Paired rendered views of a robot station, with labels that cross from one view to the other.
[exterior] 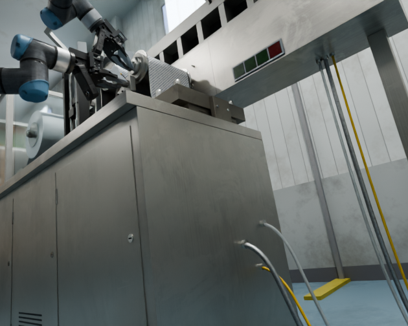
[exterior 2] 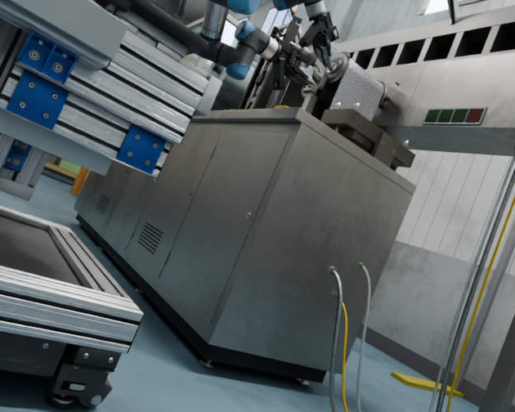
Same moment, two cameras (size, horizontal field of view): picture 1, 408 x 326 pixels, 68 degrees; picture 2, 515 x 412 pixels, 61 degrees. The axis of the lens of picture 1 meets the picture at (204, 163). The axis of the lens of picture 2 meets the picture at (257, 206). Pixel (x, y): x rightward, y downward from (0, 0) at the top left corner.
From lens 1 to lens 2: 0.64 m
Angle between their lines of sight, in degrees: 19
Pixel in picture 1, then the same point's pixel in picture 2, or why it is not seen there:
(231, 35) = (448, 74)
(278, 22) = (494, 89)
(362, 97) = not seen: outside the picture
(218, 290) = (289, 287)
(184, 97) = (353, 124)
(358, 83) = not seen: outside the picture
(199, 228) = (300, 237)
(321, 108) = not seen: outside the picture
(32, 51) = (250, 38)
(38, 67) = (248, 54)
